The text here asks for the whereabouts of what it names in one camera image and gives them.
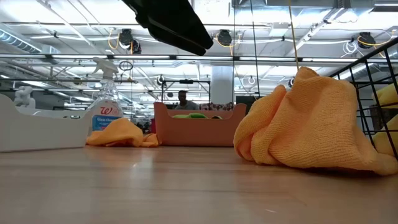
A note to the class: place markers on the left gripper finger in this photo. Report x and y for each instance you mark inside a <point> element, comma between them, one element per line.
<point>168,35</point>
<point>180,21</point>

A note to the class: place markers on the green microfiber towel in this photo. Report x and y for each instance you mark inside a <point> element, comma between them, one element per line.
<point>194,116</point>

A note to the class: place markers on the orange microfiber towel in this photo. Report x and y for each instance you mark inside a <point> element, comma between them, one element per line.
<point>311,124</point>
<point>121,133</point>

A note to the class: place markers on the yellow microfiber towel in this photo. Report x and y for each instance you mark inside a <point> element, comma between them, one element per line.
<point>387,140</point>

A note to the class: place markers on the person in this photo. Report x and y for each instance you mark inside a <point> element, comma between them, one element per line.
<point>185,102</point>

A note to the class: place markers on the glass cleaner spray bottle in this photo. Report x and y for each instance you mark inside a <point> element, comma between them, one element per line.
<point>105,113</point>

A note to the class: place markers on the orange plastic basket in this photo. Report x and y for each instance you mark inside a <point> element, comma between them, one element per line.
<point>199,132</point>

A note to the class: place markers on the white robot figure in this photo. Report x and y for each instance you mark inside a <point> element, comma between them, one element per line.
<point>24,96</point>

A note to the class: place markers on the white plastic basket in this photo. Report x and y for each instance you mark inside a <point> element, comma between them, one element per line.
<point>40,133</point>

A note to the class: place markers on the black metal background frame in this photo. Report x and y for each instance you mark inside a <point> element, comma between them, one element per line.
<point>186,81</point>

